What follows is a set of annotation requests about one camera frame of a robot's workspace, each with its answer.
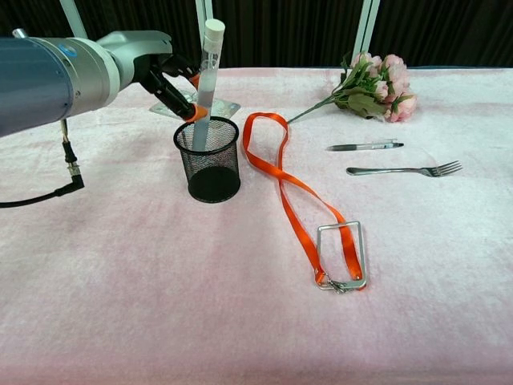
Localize silver pill blister pack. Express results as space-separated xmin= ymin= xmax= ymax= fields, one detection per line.
xmin=148 ymin=90 xmax=241 ymax=120

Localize black arm cable with connector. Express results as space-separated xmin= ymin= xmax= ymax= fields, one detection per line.
xmin=0 ymin=119 xmax=86 ymax=209

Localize pink artificial flower bouquet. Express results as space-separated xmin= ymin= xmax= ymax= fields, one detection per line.
xmin=286 ymin=51 xmax=418 ymax=124

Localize black mesh pen cup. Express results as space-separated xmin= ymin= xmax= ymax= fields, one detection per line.
xmin=172 ymin=115 xmax=241 ymax=204

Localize clear metal-framed badge holder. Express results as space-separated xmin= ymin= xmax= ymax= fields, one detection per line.
xmin=316 ymin=220 xmax=368 ymax=294

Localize transparent test tube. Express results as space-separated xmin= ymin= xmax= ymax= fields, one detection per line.
xmin=191 ymin=18 xmax=226 ymax=153

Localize left black robot hand, orange fingertips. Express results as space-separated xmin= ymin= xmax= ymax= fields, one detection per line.
xmin=95 ymin=30 xmax=209 ymax=124

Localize pink plush table cloth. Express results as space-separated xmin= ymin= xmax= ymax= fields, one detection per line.
xmin=0 ymin=66 xmax=513 ymax=385

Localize orange lanyard strap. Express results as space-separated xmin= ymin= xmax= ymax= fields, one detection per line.
xmin=242 ymin=111 xmax=364 ymax=290

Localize white double frame post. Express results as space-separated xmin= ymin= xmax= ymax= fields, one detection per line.
xmin=195 ymin=0 xmax=220 ymax=69

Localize clear ballpoint pen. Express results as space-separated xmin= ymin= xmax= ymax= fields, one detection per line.
xmin=325 ymin=138 xmax=405 ymax=152

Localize silver metal fork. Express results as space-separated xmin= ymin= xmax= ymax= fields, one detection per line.
xmin=345 ymin=160 xmax=464 ymax=178

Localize slanted white frame post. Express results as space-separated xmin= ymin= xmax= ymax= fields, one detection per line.
xmin=59 ymin=0 xmax=89 ymax=40

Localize black pleated curtain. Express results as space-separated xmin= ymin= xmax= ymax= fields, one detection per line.
xmin=0 ymin=0 xmax=513 ymax=69

